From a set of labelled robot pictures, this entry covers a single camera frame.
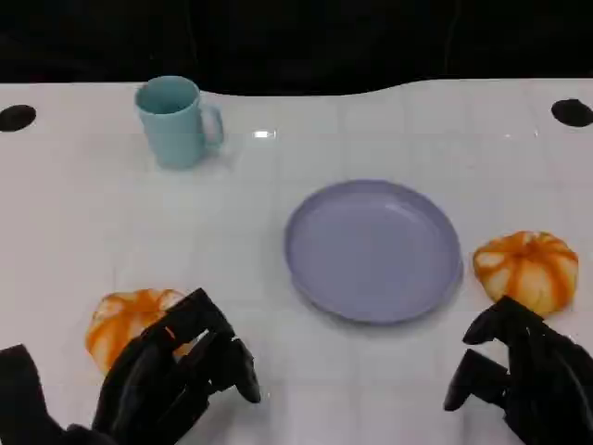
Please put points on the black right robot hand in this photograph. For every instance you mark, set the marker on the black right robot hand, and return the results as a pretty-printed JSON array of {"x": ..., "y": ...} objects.
[{"x": 551, "y": 380}]

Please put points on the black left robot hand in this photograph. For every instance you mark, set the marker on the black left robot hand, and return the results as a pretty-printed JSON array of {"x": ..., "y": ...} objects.
[{"x": 153, "y": 371}]

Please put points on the black round table grommet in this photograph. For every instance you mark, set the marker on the black round table grommet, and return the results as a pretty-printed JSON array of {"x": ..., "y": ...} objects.
[
  {"x": 16, "y": 118},
  {"x": 572, "y": 112}
]

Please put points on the pale green mug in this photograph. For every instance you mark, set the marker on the pale green mug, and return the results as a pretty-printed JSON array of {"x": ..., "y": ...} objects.
[{"x": 171, "y": 134}]

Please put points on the orange and white bread roll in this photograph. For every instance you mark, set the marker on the orange and white bread roll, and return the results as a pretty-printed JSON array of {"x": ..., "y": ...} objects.
[
  {"x": 116, "y": 320},
  {"x": 528, "y": 269}
]

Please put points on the lilac plate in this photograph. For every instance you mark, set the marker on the lilac plate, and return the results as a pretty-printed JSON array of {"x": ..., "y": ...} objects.
[{"x": 375, "y": 255}]

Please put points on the black backdrop cloth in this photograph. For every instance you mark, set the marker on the black backdrop cloth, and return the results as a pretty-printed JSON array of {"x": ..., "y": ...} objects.
[{"x": 296, "y": 41}]

